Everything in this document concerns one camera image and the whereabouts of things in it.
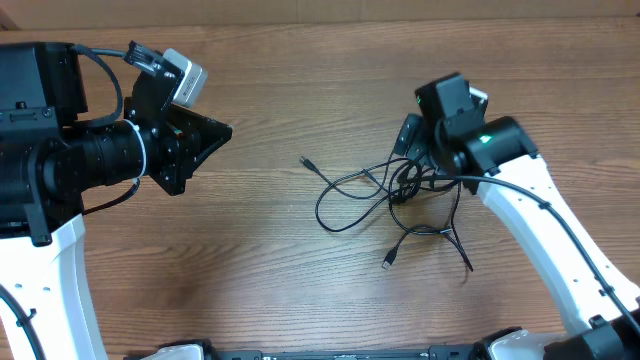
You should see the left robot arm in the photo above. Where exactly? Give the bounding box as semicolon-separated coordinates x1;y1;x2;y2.
1;42;232;359

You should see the black USB cable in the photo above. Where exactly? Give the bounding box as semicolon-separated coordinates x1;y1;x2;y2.
382;154;475;274

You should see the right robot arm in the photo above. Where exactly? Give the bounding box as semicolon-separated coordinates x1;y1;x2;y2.
394;73;639;359

